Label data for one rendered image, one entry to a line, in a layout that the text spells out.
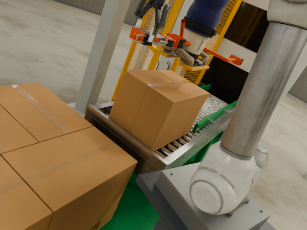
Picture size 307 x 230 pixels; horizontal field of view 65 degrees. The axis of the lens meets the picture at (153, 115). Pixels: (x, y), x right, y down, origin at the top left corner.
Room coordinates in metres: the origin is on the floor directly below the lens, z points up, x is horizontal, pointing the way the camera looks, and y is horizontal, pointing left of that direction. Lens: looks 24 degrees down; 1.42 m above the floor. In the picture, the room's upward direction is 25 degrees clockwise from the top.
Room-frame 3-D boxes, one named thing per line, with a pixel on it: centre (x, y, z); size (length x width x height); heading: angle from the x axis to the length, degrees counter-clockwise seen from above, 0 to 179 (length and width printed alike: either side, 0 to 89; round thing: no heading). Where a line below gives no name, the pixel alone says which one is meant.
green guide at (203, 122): (2.66, -0.73, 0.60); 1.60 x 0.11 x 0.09; 157
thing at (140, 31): (1.14, 0.20, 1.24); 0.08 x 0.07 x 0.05; 158
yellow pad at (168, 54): (1.74, 0.06, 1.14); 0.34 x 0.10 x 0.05; 158
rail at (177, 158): (2.31, -0.64, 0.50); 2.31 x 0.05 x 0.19; 157
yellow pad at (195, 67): (1.66, -0.12, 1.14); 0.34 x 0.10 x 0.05; 158
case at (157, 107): (1.68, -0.02, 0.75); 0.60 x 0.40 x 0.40; 155
